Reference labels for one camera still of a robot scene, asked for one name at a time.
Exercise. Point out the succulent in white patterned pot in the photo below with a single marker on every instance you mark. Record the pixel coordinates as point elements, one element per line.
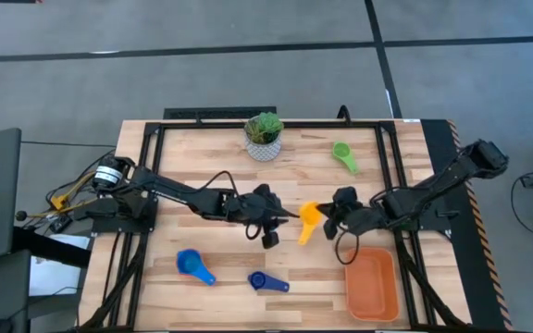
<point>263,139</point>

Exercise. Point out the yellow measuring cup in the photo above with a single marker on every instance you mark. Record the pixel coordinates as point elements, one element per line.
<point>309,215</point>

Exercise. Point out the white paper sheet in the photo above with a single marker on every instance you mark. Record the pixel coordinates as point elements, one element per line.
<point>56,273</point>

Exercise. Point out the dark blue measuring cup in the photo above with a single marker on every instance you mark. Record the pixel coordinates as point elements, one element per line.
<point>258,279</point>

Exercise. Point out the green measuring cup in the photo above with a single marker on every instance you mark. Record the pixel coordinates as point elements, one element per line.
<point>342,151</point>

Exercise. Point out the small black round knob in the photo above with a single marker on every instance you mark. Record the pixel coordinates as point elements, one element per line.
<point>20,215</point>

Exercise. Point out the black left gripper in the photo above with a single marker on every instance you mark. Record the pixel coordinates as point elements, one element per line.
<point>257,205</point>

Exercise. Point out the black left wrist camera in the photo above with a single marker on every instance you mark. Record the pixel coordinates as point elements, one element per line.
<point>270,240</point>

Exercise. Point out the black mat with hazard stripes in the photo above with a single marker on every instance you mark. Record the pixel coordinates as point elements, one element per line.
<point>474,277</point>

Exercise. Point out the black metal table frame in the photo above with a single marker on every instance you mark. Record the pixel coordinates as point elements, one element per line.
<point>271,125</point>

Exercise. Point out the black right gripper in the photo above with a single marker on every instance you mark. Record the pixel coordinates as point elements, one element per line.
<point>354,215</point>

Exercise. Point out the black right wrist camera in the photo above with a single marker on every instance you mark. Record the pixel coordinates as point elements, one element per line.
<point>330,229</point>

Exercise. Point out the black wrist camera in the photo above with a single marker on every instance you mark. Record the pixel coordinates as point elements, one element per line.
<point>330,229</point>
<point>270,240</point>

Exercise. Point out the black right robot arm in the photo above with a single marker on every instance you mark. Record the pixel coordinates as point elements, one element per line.
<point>437,180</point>

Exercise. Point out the black hook clamp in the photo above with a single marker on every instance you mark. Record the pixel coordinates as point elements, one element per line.
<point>343,113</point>

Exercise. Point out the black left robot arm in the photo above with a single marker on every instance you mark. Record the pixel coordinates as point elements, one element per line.
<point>174,189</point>

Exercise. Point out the orange rectangular plastic basket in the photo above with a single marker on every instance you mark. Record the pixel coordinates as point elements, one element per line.
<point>370,284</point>

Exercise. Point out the black ribbed floor mat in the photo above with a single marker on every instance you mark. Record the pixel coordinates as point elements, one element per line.
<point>220,112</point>

